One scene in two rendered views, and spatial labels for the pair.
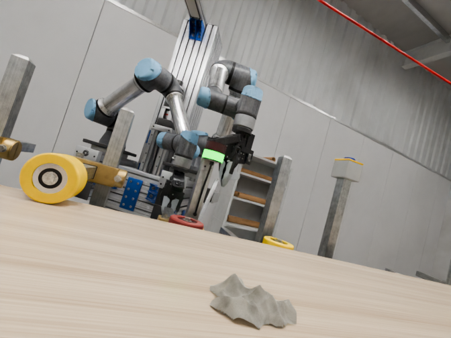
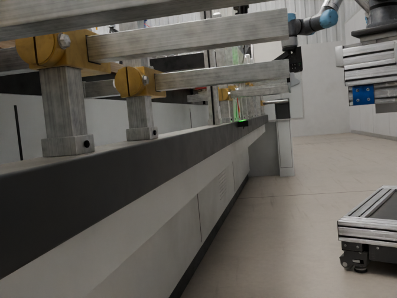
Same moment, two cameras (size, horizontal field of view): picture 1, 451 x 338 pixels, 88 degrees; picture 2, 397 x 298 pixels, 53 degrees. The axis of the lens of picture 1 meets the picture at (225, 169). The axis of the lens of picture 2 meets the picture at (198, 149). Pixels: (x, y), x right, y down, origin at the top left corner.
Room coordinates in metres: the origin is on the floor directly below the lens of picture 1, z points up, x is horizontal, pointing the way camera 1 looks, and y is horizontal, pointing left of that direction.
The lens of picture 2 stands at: (1.52, -1.71, 0.73)
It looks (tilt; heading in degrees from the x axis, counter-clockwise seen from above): 4 degrees down; 120
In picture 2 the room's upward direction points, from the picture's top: 5 degrees counter-clockwise
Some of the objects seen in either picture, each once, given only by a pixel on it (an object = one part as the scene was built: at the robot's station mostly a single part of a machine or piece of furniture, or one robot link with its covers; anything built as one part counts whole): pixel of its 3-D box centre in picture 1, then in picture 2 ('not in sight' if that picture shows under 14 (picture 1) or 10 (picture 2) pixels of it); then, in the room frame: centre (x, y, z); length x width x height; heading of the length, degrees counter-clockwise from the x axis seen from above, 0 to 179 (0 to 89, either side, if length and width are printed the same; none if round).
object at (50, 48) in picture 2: not in sight; (68, 50); (1.14, -1.35, 0.83); 0.14 x 0.06 x 0.05; 107
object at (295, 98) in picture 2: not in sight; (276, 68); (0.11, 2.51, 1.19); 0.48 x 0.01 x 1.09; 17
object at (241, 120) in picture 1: (243, 124); not in sight; (0.82, -0.02, 1.23); 0.08 x 0.08 x 0.05
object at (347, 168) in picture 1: (346, 171); not in sight; (0.85, -0.43, 1.18); 0.07 x 0.07 x 0.08; 17
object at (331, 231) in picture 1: (329, 239); (210, 62); (0.85, -0.43, 0.93); 0.05 x 0.05 x 0.45; 17
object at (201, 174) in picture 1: (189, 222); (231, 85); (0.70, 0.06, 0.87); 0.04 x 0.04 x 0.48; 17
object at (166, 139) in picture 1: (172, 142); (306, 26); (1.03, 0.26, 1.12); 0.11 x 0.11 x 0.08; 59
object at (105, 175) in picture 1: (98, 172); not in sight; (0.62, 0.32, 0.95); 0.14 x 0.06 x 0.05; 107
